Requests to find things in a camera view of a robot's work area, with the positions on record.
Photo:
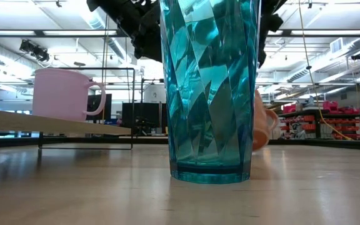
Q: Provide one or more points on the teal faceted plastic tumbler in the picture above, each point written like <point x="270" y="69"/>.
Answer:
<point x="211" y="109"/>

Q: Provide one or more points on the orange mug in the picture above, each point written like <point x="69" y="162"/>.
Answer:
<point x="261" y="125"/>

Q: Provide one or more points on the pink mug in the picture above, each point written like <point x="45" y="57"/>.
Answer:
<point x="58" y="93"/>

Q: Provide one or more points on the wooden shelf board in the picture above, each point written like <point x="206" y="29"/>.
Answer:
<point x="42" y="123"/>

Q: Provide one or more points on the wide black monitor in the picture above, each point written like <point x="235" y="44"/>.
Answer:
<point x="142" y="112"/>

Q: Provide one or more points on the black ceiling device cluster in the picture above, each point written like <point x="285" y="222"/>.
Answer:
<point x="36" y="51"/>

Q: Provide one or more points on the black rack with parts bins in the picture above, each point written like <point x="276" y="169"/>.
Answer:
<point x="317" y="125"/>

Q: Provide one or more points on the black table edge rail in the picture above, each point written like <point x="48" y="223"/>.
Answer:
<point x="323" y="143"/>

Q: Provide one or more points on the black metal shelf frame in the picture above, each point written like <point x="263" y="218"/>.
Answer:
<point x="40" y="140"/>

